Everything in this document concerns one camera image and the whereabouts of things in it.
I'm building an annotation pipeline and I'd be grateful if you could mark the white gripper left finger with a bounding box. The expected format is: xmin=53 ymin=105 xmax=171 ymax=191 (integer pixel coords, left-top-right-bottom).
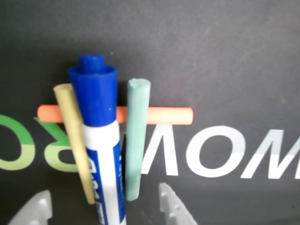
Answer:
xmin=7 ymin=189 xmax=53 ymax=225

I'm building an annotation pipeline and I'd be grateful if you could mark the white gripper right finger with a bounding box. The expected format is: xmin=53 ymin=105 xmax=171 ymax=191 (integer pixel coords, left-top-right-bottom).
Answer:
xmin=158 ymin=182 xmax=199 ymax=225

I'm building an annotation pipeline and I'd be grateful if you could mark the blue dry erase marker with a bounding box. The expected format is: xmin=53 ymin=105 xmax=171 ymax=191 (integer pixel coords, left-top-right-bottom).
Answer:
xmin=67 ymin=53 xmax=127 ymax=225

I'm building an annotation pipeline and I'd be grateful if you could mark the green chalk stick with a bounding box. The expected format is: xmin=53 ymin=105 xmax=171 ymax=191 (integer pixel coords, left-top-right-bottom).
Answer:
xmin=125 ymin=78 xmax=150 ymax=202

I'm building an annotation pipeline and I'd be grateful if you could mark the orange chalk stick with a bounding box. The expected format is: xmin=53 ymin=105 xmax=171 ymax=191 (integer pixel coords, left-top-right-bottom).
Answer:
xmin=37 ymin=105 xmax=194 ymax=125

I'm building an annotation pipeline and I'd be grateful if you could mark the yellow chalk stick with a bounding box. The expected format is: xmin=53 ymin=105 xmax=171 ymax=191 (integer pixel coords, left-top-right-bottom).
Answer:
xmin=53 ymin=83 xmax=96 ymax=204

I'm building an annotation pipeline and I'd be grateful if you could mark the dark grey WOWROBO mat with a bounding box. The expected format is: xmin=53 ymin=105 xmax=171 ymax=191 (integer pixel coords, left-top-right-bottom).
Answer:
xmin=0 ymin=0 xmax=300 ymax=225

